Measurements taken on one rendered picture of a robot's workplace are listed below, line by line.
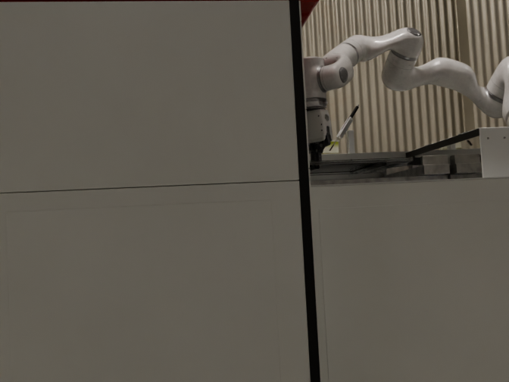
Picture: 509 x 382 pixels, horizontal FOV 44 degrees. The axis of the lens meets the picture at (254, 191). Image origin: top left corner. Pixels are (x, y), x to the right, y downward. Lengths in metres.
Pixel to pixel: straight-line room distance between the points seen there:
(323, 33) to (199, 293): 2.93
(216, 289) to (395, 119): 2.86
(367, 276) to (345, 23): 2.71
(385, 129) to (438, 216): 2.39
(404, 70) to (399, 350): 1.04
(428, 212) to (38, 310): 0.96
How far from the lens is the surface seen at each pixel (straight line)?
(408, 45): 2.27
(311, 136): 1.96
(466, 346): 1.74
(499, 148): 1.85
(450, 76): 2.35
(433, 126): 4.14
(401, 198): 1.66
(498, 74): 2.41
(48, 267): 1.38
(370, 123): 4.03
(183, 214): 1.35
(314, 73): 1.97
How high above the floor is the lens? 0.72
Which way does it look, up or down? 3 degrees up
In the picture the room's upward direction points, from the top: 3 degrees counter-clockwise
